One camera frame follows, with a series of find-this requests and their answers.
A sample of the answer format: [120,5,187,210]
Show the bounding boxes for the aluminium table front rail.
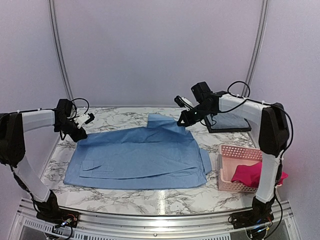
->
[8,198,301,240]

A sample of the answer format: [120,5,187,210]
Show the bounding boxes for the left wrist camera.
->
[54,97,95,129]

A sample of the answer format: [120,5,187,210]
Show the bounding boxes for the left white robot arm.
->
[0,108,92,223]

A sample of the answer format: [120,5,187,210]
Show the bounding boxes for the light blue shirt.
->
[63,114,212,190]

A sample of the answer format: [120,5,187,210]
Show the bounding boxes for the left aluminium frame post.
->
[48,0,74,100]

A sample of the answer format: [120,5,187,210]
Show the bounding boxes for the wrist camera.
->
[174,95,194,111]
[54,97,95,129]

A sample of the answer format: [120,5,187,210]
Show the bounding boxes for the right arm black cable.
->
[209,80,295,156]

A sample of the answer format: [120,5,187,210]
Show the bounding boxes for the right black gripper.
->
[176,102,214,127]

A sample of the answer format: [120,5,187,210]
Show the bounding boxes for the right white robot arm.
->
[174,91,292,224]

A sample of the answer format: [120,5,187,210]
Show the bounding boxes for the folded blue jeans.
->
[211,113,249,129]

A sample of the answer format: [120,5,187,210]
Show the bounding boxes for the pink plastic laundry basket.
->
[216,144,278,195]

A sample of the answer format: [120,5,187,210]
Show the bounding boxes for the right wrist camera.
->
[174,95,194,111]

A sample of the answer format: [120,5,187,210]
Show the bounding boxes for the aluminium frame post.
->
[242,0,270,95]
[48,0,74,100]

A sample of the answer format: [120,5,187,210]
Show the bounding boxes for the magenta red garment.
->
[231,161,289,188]

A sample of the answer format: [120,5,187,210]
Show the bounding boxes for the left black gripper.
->
[54,118,87,142]

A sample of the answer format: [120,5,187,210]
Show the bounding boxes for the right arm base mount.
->
[228,209,274,229]

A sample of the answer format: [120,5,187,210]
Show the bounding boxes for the black tray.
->
[204,113,252,133]

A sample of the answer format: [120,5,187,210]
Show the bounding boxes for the right aluminium frame post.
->
[242,0,270,95]

